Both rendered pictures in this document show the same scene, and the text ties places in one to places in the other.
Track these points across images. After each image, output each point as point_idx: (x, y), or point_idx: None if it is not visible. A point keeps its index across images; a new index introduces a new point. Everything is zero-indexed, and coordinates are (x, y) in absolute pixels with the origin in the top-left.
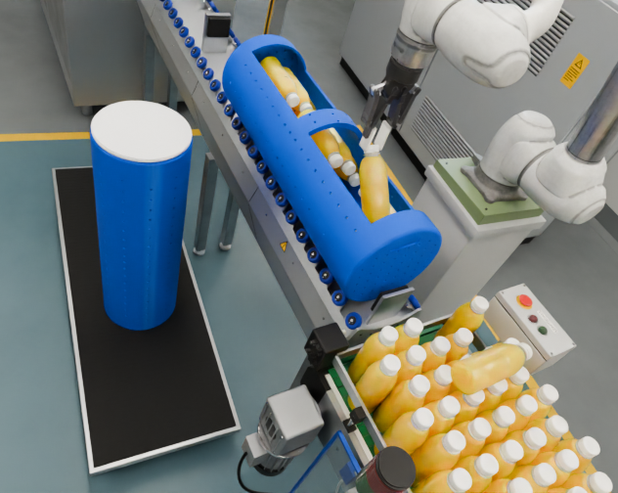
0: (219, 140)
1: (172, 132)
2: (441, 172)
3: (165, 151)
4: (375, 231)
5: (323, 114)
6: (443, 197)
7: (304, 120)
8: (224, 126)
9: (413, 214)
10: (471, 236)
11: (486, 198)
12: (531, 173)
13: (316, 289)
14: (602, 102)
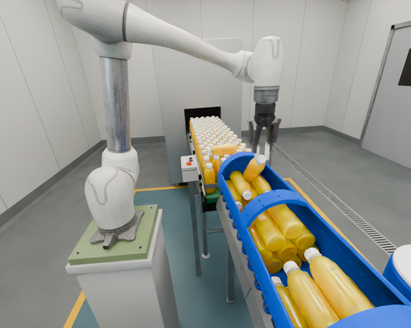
0: None
1: None
2: (149, 246)
3: (406, 252)
4: None
5: (287, 195)
6: (157, 240)
7: (301, 198)
8: None
9: (240, 155)
10: (162, 214)
11: (144, 211)
12: (134, 176)
13: None
14: (129, 112)
